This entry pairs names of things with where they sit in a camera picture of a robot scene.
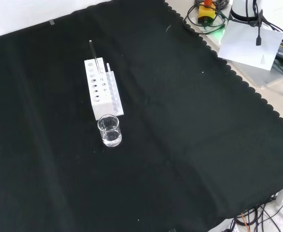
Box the pale base board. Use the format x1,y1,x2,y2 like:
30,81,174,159
238,59,283,88

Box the white test tube rack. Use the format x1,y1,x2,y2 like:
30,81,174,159
84,58,124,121

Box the black cable with plug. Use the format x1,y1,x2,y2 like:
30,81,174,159
251,0,264,47

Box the small clear glass beaker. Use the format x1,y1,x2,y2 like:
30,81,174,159
97,115,122,148

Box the white paper sheet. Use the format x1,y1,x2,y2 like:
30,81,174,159
218,21,283,71

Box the black looped cable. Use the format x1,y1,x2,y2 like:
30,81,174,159
182,0,230,31

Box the yellow stop button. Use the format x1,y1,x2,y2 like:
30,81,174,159
198,0,216,20

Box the black floor cable bundle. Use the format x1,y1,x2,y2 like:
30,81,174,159
234,202,283,232

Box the green cable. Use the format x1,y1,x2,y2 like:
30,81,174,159
200,12,228,35

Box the clear glass rod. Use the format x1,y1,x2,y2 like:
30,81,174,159
89,40,101,73

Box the black bench cloth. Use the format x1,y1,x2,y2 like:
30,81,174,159
0,0,283,232

